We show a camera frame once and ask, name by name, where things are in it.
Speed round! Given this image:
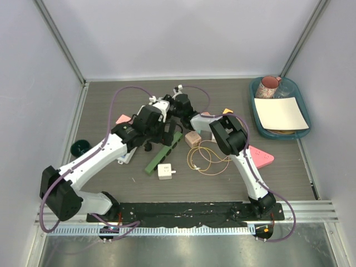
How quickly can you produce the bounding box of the light pink cube adapter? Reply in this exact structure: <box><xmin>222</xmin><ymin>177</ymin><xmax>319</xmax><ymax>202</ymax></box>
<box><xmin>185</xmin><ymin>131</ymin><xmax>202</xmax><ymax>148</ymax></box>

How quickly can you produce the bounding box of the peach USB charger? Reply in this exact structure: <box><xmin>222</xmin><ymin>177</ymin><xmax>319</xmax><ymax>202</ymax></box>
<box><xmin>200</xmin><ymin>112</ymin><xmax>211</xmax><ymax>117</ymax></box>

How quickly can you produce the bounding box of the green power strip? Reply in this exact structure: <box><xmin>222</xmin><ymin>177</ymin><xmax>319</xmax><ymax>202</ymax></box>
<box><xmin>144</xmin><ymin>132</ymin><xmax>183</xmax><ymax>176</ymax></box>

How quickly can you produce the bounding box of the yellow USB charger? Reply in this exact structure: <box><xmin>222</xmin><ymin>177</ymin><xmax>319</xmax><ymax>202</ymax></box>
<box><xmin>222</xmin><ymin>108</ymin><xmax>234</xmax><ymax>114</ymax></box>

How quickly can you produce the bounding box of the pink power strip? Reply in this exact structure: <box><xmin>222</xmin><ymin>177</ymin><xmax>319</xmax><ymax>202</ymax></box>
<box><xmin>249</xmin><ymin>145</ymin><xmax>274</xmax><ymax>169</ymax></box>

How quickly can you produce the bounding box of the white USB charger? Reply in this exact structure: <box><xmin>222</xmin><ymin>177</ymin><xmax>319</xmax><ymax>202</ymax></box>
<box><xmin>200</xmin><ymin>131</ymin><xmax>212</xmax><ymax>141</ymax></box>

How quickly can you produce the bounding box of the white power strip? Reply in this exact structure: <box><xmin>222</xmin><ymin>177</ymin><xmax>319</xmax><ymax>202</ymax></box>
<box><xmin>117</xmin><ymin>147</ymin><xmax>137</xmax><ymax>165</ymax></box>

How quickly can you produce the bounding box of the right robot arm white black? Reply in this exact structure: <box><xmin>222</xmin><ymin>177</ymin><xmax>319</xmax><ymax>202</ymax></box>
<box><xmin>159</xmin><ymin>93</ymin><xmax>276</xmax><ymax>220</ymax></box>

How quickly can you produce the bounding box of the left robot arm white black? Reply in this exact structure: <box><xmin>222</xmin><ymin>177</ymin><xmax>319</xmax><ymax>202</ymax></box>
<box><xmin>40</xmin><ymin>100</ymin><xmax>175</xmax><ymax>222</ymax></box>

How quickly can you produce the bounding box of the teal plastic tray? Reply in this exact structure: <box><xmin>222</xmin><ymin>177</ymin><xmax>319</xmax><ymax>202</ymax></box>
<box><xmin>249</xmin><ymin>77</ymin><xmax>312</xmax><ymax>141</ymax></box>

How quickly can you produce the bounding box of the pink patterned mug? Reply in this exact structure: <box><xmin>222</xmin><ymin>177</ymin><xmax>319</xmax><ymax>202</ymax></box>
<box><xmin>255</xmin><ymin>76</ymin><xmax>281</xmax><ymax>99</ymax></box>

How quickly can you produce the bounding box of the white paper sheet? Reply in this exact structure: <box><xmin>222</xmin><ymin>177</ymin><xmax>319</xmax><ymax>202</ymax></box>
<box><xmin>254</xmin><ymin>97</ymin><xmax>309</xmax><ymax>131</ymax></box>

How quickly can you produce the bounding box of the clear plastic cup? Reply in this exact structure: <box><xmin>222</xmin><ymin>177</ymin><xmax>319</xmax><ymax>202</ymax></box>
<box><xmin>273</xmin><ymin>79</ymin><xmax>295</xmax><ymax>98</ymax></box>

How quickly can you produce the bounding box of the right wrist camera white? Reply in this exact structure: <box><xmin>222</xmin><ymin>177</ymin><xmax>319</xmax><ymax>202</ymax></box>
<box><xmin>172</xmin><ymin>85</ymin><xmax>183</xmax><ymax>99</ymax></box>

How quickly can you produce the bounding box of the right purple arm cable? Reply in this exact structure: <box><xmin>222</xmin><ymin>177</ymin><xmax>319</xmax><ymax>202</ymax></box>
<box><xmin>180</xmin><ymin>85</ymin><xmax>296</xmax><ymax>243</ymax></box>

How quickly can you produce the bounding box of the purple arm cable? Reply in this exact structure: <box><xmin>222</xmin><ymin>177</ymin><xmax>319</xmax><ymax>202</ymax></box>
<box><xmin>180</xmin><ymin>85</ymin><xmax>296</xmax><ymax>243</ymax></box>
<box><xmin>39</xmin><ymin>86</ymin><xmax>156</xmax><ymax>243</ymax></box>

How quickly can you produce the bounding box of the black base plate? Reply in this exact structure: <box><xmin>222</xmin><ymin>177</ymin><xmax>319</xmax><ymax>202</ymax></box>
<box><xmin>86</xmin><ymin>201</ymin><xmax>284</xmax><ymax>228</ymax></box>

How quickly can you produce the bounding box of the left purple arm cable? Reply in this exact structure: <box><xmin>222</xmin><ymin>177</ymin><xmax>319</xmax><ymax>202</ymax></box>
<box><xmin>39</xmin><ymin>86</ymin><xmax>156</xmax><ymax>243</ymax></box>

